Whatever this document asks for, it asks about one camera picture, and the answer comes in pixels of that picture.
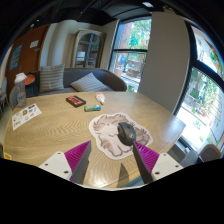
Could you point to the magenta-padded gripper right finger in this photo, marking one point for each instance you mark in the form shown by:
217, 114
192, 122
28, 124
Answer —
165, 166

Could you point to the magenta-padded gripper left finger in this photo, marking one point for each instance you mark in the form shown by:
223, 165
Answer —
58, 165

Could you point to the black computer mouse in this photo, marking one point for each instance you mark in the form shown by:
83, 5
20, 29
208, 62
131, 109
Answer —
126, 134

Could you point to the cat-shaped mouse pad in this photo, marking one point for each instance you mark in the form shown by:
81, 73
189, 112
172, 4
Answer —
106, 133

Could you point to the beige chair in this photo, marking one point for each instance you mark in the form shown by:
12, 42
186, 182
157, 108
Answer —
208, 153

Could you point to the white printed paper sheet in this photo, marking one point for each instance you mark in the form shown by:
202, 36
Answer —
26, 116

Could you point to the black and red flat box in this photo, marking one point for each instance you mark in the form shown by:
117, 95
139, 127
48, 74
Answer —
75, 101

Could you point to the small green and blue pack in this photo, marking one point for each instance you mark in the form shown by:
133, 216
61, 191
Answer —
92, 108

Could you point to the black-framed window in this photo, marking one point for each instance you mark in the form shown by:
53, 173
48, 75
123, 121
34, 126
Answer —
130, 53
203, 100

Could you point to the small white squeeze bottle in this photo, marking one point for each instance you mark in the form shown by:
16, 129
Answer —
100, 98

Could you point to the clear bottle with white lid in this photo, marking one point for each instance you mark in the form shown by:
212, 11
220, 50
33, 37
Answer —
20, 91

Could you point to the black stool with orange top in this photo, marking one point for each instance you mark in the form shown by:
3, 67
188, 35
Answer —
31, 85

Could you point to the large striped grey cushion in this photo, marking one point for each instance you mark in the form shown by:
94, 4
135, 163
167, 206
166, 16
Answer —
52, 78

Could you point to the flat striped grey cushion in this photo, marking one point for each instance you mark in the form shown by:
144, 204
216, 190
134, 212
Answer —
88, 83

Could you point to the group of white chairs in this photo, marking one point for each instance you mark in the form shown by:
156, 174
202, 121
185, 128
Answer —
3, 93

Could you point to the grey curved sofa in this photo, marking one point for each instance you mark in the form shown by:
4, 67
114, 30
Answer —
113, 81

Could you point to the orange wooden door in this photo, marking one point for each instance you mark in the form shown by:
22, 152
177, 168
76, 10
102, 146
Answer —
31, 60

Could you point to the blue poster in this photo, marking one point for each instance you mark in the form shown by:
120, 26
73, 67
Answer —
15, 56

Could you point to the glass-door wooden cabinet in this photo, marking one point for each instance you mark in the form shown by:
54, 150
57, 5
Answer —
87, 50

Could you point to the small white door sign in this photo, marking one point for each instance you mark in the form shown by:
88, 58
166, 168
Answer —
34, 43

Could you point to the white ceiling light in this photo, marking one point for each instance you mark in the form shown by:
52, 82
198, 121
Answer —
147, 4

